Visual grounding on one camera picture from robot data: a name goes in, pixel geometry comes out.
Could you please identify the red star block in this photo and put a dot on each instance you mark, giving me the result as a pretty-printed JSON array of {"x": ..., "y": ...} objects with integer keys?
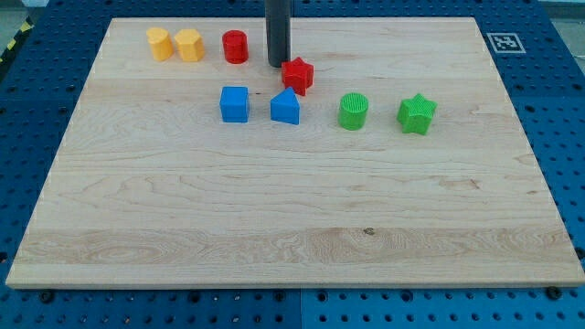
[{"x": 298, "y": 74}]

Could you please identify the blue triangle block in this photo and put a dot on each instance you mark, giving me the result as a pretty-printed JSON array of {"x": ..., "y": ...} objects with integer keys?
[{"x": 285, "y": 107}]

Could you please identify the green star block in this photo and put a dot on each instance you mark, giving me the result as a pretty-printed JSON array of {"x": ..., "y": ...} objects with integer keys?
[{"x": 415, "y": 114}]

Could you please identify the green cylinder block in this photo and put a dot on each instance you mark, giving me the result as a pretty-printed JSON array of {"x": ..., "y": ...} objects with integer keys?
[{"x": 353, "y": 111}]

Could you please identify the blue cube block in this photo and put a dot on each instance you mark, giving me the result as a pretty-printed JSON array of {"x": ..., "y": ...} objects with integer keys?
[{"x": 234, "y": 104}]

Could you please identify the light wooden board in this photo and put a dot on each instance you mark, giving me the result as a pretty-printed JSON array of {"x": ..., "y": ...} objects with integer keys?
[{"x": 151, "y": 189}]

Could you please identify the red cylinder block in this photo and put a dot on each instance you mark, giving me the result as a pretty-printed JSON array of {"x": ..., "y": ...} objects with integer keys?
[{"x": 235, "y": 45}]

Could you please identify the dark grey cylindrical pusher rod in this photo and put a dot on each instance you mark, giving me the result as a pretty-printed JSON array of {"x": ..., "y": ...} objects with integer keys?
[{"x": 277, "y": 20}]

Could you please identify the yellow hexagon block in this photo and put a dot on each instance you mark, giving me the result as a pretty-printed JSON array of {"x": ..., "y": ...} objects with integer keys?
[{"x": 190, "y": 45}]

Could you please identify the yellow heart block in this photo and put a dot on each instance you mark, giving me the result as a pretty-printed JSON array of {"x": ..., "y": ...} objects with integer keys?
[{"x": 160, "y": 43}]

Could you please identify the white fiducial marker tag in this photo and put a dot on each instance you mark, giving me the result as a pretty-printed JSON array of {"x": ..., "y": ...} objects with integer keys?
[{"x": 506, "y": 43}]

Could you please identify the yellow black hazard tape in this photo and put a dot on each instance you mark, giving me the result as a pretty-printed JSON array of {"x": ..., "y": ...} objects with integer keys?
[{"x": 17, "y": 41}]

